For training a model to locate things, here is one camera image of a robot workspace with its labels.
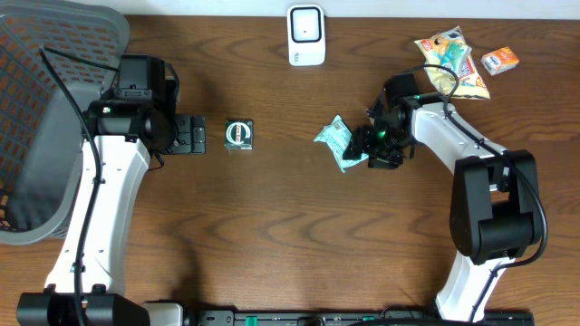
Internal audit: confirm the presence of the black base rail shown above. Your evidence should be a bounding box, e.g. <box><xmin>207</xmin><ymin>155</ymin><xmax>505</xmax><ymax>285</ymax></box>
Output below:
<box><xmin>194</xmin><ymin>308</ymin><xmax>536</xmax><ymax>326</ymax></box>

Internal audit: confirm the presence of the orange Kleenex tissue pack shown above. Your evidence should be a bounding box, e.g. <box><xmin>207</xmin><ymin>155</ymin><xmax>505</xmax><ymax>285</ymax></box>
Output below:
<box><xmin>481</xmin><ymin>46</ymin><xmax>519</xmax><ymax>76</ymax></box>

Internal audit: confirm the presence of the green Zam-Buk tin box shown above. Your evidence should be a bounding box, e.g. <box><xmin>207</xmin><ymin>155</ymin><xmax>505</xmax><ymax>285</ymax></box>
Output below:
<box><xmin>225</xmin><ymin>120</ymin><xmax>254</xmax><ymax>150</ymax></box>

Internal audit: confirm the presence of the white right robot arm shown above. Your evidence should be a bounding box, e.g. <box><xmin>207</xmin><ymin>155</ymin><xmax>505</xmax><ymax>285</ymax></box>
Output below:
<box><xmin>343</xmin><ymin>72</ymin><xmax>547</xmax><ymax>322</ymax></box>

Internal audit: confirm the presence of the teal Kleenex tissue pack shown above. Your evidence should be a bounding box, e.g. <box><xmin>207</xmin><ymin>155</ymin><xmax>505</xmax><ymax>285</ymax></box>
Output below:
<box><xmin>440</xmin><ymin>42</ymin><xmax>471</xmax><ymax>75</ymax></box>

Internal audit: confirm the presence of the mint green wipes pack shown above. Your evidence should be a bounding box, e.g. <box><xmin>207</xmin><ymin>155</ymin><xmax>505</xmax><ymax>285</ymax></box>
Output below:
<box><xmin>314</xmin><ymin>115</ymin><xmax>369</xmax><ymax>173</ymax></box>

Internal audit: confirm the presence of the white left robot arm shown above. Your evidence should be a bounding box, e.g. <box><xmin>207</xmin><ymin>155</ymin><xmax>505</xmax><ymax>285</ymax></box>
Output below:
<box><xmin>16</xmin><ymin>54</ymin><xmax>206</xmax><ymax>325</ymax></box>

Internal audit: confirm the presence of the white barcode scanner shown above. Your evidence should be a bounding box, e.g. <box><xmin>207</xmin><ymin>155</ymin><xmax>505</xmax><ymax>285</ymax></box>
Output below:
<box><xmin>286</xmin><ymin>5</ymin><xmax>326</xmax><ymax>67</ymax></box>

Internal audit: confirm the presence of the grey plastic mesh basket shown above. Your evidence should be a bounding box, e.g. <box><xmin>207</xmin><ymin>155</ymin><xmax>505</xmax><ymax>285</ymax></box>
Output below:
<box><xmin>1</xmin><ymin>1</ymin><xmax>131</xmax><ymax>245</ymax></box>

